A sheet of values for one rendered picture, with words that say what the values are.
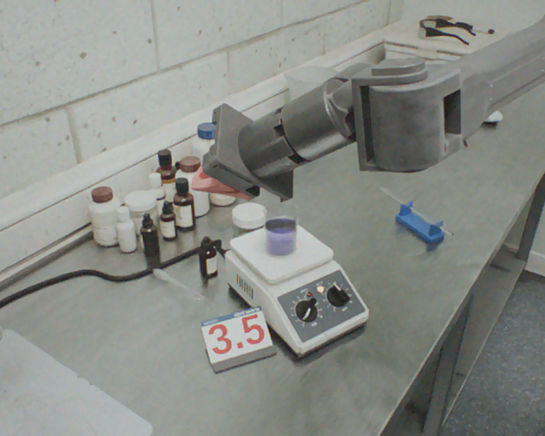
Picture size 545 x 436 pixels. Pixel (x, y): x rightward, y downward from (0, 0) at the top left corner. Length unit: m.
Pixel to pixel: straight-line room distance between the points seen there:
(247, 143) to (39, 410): 0.44
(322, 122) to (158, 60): 0.75
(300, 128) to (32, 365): 0.52
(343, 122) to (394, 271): 0.52
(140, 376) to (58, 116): 0.48
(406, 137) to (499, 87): 0.13
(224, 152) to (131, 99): 0.64
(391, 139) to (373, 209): 0.68
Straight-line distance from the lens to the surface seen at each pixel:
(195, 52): 1.25
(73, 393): 0.77
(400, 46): 1.81
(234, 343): 0.79
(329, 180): 1.21
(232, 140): 0.52
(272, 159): 0.50
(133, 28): 1.11
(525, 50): 0.59
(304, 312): 0.76
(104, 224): 1.01
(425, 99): 0.44
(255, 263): 0.80
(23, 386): 0.80
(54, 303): 0.93
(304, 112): 0.47
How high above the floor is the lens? 1.32
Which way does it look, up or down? 32 degrees down
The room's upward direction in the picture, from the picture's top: straight up
